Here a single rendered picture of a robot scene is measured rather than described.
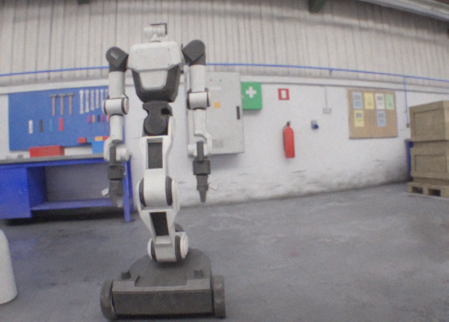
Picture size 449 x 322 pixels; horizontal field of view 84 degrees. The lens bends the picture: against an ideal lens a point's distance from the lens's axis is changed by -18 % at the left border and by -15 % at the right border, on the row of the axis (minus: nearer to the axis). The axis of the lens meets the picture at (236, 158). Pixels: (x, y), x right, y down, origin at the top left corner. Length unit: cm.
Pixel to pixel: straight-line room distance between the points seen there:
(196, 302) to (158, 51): 122
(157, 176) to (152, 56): 59
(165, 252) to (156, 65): 95
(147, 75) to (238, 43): 356
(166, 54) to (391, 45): 567
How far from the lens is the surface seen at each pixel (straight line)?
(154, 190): 139
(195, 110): 153
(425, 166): 485
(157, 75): 152
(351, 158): 550
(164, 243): 154
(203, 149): 144
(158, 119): 151
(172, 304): 143
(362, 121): 566
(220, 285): 140
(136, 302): 146
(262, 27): 520
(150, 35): 166
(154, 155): 149
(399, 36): 693
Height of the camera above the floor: 78
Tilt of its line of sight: 1 degrees down
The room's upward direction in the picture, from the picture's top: 3 degrees counter-clockwise
